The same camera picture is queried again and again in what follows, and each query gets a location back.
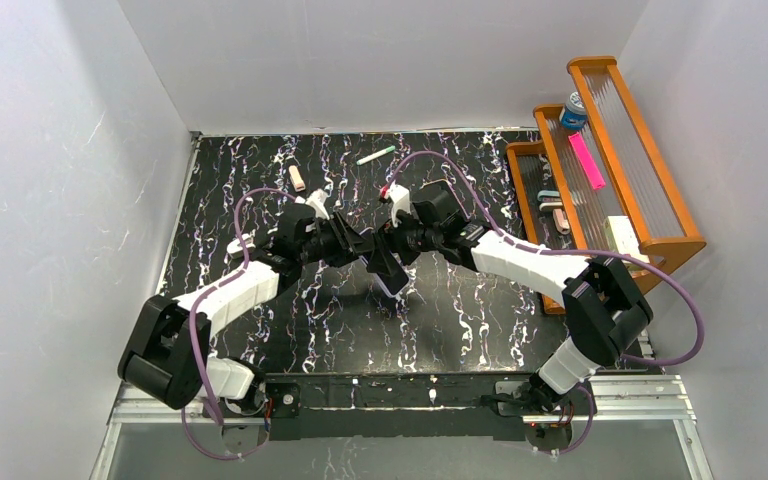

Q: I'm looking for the purple phone case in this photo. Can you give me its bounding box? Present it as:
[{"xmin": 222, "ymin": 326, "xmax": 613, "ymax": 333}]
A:
[{"xmin": 360, "ymin": 228, "xmax": 410, "ymax": 298}]

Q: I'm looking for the beige cased smartphone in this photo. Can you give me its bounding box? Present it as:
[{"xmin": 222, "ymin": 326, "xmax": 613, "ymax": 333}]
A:
[{"xmin": 421, "ymin": 179, "xmax": 451, "ymax": 195}]

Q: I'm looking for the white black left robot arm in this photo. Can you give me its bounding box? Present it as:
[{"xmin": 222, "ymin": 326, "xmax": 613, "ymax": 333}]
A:
[{"xmin": 117, "ymin": 211, "xmax": 375, "ymax": 410}]

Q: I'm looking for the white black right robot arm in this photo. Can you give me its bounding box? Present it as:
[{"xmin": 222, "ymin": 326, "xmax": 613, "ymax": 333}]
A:
[{"xmin": 367, "ymin": 180, "xmax": 653, "ymax": 412}]

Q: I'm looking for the green white marker pen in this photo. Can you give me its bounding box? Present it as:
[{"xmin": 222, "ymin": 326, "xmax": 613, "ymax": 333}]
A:
[{"xmin": 356, "ymin": 145, "xmax": 396, "ymax": 166}]

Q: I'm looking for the blue grey small item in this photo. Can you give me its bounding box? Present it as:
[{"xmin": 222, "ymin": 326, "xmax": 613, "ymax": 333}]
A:
[{"xmin": 537, "ymin": 190, "xmax": 561, "ymax": 203}]

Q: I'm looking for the small pink eraser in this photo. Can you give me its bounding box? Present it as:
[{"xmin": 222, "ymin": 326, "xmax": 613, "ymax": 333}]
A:
[{"xmin": 552, "ymin": 208, "xmax": 571, "ymax": 235}]

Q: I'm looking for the orange wooden tiered shelf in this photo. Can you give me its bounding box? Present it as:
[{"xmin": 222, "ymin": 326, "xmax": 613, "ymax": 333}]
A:
[{"xmin": 504, "ymin": 55, "xmax": 708, "ymax": 317}]

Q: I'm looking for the pink flat box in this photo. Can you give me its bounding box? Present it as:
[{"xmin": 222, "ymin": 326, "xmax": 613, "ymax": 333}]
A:
[{"xmin": 568, "ymin": 133, "xmax": 607, "ymax": 190}]

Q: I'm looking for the blue white bottle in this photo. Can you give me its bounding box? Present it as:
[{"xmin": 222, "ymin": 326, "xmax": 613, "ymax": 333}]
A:
[{"xmin": 559, "ymin": 91, "xmax": 588, "ymax": 131}]

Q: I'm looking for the white red small box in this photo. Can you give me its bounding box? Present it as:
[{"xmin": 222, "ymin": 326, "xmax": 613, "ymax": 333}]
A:
[{"xmin": 603, "ymin": 215, "xmax": 650, "ymax": 263}]

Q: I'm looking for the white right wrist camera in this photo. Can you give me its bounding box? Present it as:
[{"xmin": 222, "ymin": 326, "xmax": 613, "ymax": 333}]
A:
[{"xmin": 380, "ymin": 183, "xmax": 411, "ymax": 227}]

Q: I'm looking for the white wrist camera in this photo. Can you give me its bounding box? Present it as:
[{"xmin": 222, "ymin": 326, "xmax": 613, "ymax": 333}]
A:
[
  {"xmin": 380, "ymin": 183, "xmax": 411, "ymax": 227},
  {"xmin": 304, "ymin": 189, "xmax": 331, "ymax": 220}
]

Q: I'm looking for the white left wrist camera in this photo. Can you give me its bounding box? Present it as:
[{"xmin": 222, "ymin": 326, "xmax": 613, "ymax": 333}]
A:
[{"xmin": 304, "ymin": 189, "xmax": 331, "ymax": 220}]

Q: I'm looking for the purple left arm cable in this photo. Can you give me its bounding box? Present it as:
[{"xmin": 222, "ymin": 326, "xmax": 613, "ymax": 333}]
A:
[{"xmin": 180, "ymin": 187, "xmax": 306, "ymax": 462}]

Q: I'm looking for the black metal base rail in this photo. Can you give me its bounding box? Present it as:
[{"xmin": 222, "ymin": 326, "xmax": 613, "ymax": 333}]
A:
[{"xmin": 251, "ymin": 372, "xmax": 597, "ymax": 444}]

